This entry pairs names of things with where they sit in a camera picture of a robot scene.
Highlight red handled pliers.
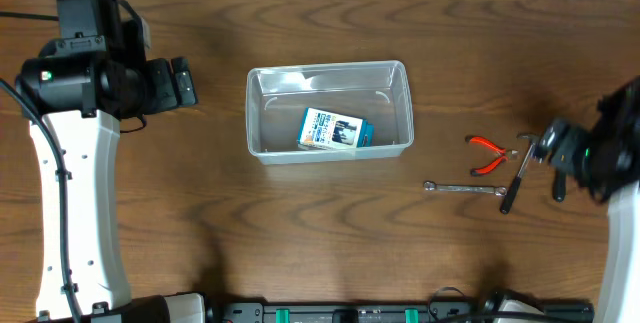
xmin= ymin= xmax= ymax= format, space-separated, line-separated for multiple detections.
xmin=464 ymin=135 xmax=520 ymax=178

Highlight silver combination wrench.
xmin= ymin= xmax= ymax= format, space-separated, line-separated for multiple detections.
xmin=423 ymin=181 xmax=508 ymax=197

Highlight teal white screw box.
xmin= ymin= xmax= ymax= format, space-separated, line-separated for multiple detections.
xmin=297 ymin=108 xmax=375 ymax=150

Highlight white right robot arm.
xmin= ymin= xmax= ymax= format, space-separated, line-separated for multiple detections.
xmin=535 ymin=78 xmax=639 ymax=323

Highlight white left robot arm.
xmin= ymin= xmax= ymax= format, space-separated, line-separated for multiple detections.
xmin=13 ymin=35 xmax=207 ymax=322

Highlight clear plastic container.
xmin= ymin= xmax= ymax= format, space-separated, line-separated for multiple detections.
xmin=245 ymin=60 xmax=414 ymax=165

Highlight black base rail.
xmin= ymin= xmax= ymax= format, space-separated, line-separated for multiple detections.
xmin=217 ymin=300 xmax=595 ymax=323

